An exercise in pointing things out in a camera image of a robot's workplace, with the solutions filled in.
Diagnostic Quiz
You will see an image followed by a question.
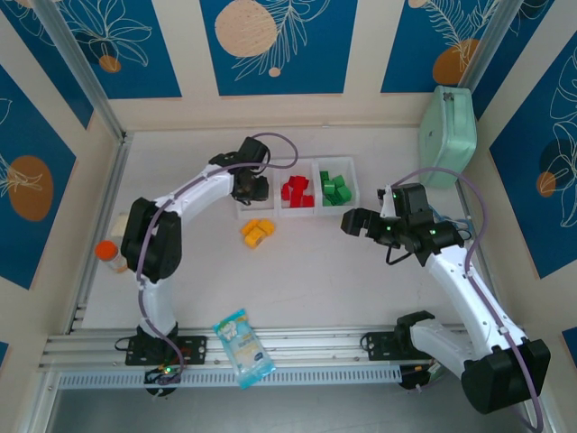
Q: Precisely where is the white plastic bin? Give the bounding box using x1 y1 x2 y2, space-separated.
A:
313 156 360 216
233 160 277 219
272 157 319 217

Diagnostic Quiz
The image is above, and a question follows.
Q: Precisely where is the mint green zip case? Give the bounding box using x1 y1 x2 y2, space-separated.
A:
417 85 478 189

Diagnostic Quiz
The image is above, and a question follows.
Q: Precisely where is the orange capped bottle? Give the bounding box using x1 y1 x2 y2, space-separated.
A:
95 240 132 274

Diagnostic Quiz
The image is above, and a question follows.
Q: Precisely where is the wet wipes packet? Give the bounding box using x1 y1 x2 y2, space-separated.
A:
211 308 277 390

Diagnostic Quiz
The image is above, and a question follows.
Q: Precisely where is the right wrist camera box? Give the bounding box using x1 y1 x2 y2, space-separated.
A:
376 184 398 221

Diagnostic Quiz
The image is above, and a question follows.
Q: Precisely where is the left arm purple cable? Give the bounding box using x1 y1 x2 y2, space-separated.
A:
134 132 299 384

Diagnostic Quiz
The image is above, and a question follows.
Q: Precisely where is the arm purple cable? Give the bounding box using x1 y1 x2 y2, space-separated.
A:
134 132 299 384
394 167 545 432

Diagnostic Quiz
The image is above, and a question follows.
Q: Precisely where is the blue cable bundle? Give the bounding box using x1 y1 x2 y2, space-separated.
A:
432 207 474 243

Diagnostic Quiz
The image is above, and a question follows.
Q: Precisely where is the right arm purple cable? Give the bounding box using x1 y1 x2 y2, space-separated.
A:
394 167 545 432

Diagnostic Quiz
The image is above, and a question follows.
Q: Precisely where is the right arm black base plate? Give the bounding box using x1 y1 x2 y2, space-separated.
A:
363 332 434 362

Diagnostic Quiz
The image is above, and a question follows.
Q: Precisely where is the aluminium rail beam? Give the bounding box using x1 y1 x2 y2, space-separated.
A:
38 325 536 372

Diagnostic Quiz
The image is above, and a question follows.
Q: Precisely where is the aluminium side rail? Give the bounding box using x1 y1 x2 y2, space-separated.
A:
65 133 134 335

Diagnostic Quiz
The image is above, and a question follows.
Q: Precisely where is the white slotted cable duct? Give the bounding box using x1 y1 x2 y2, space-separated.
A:
57 365 402 390

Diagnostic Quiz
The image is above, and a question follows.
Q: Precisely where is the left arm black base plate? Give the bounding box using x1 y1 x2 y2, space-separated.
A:
124 336 208 366

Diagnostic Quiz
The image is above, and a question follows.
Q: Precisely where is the aluminium frame post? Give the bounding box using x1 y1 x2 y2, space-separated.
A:
31 0 127 142
457 0 527 91

